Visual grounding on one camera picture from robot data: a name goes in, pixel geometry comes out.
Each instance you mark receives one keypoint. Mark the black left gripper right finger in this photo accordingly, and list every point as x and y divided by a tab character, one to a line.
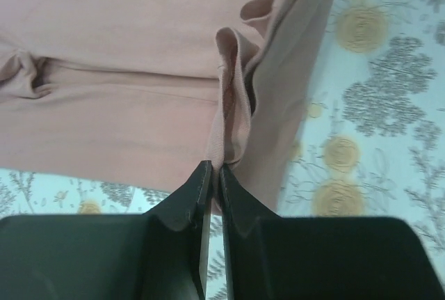
242	215

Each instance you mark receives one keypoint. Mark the floral tablecloth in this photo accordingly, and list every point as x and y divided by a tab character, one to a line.
373	136

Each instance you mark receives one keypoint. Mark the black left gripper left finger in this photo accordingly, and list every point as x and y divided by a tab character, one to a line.
176	249

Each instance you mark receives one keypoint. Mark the pink t-shirt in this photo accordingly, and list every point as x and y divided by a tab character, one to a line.
140	91

